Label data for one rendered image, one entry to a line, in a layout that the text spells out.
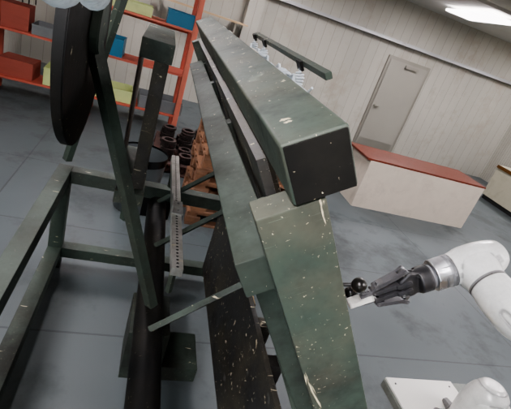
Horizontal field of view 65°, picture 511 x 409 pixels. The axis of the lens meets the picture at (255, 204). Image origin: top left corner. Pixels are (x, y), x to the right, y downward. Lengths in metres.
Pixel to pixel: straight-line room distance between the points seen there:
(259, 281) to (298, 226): 0.16
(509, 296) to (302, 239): 0.66
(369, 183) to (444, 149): 5.79
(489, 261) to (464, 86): 10.28
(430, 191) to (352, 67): 4.07
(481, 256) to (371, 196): 5.12
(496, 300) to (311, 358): 0.54
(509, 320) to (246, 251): 0.68
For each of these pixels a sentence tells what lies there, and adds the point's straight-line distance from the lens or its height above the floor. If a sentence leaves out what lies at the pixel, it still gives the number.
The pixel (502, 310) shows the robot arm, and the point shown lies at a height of 1.60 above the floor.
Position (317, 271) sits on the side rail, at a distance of 0.67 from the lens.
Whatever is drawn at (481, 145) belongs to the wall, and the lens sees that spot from 12.39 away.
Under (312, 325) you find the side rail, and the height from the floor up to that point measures 1.59.
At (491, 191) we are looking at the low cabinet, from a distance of 10.30.
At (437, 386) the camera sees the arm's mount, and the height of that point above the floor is 0.76.
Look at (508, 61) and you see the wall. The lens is 11.98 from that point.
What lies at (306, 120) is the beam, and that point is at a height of 1.92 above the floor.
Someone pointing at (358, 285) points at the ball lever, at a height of 1.55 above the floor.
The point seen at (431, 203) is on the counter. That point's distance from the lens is 6.90.
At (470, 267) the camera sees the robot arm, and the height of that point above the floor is 1.63.
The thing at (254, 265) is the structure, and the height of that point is 1.66.
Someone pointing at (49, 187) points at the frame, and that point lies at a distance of 2.67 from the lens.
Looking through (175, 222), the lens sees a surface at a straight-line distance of 2.05.
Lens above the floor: 2.03
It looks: 24 degrees down
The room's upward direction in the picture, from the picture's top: 19 degrees clockwise
